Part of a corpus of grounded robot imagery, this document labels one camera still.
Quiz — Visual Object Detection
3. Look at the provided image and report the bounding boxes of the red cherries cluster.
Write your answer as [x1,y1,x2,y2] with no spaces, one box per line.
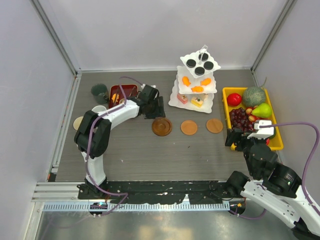
[245,107,268,123]

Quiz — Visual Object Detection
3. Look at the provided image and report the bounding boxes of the dark brown wooden saucer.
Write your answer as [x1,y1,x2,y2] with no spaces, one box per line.
[151,117,173,137]

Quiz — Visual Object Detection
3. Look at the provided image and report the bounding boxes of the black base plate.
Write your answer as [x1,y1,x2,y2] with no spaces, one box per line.
[77,180,241,205]

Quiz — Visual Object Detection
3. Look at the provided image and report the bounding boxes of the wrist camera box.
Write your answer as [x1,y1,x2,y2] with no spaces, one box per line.
[141,83,157,92]
[247,119,275,140]

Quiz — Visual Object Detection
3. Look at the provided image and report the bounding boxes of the orange fish cookies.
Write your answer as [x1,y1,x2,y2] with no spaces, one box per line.
[111,75,213,104]

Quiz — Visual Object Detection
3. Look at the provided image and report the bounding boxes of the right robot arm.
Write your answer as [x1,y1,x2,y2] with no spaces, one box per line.
[225,128,320,240]

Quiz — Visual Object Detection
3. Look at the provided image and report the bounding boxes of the purple grape bunch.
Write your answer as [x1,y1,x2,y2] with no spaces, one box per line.
[229,107,255,132]

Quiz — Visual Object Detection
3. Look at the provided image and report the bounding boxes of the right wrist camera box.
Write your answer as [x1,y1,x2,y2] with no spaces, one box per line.
[247,119,275,140]

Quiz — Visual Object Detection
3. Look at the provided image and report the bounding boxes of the green pear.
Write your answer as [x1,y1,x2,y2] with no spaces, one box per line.
[251,103,273,118]

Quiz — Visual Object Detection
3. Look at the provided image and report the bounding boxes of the red dessert tray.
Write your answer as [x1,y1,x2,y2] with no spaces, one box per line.
[108,84,139,109]

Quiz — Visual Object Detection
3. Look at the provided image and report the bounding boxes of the black round cookies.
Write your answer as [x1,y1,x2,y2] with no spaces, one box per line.
[186,53,214,76]

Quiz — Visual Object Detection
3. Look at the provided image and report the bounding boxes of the white three-tier stand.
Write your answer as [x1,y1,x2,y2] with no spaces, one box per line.
[168,45,221,114]

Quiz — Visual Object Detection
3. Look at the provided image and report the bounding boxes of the red apple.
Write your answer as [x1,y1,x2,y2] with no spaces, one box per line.
[226,93,242,107]

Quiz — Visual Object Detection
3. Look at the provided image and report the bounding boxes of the dark green mug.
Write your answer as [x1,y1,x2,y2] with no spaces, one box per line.
[90,83,109,105]

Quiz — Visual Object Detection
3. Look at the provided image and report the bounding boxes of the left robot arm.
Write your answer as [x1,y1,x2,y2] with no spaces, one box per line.
[74,84,165,199]

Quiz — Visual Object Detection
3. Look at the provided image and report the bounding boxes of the cream cake slice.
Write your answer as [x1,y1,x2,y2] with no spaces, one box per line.
[199,93,209,101]

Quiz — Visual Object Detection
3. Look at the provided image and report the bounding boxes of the light wooden coaster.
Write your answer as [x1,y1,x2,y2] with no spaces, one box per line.
[206,118,223,134]
[180,120,198,136]

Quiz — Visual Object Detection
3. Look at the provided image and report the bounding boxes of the beige mug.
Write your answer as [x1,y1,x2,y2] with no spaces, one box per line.
[72,116,83,131]

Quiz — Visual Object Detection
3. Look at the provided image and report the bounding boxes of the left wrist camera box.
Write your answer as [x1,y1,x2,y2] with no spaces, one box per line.
[141,83,157,92]

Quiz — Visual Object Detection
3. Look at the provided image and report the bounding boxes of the pink mug white inside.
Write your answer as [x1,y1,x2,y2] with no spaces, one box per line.
[91,105,107,113]

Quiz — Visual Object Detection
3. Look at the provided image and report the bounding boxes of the green melon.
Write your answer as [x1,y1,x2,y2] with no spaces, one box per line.
[242,77,267,107]

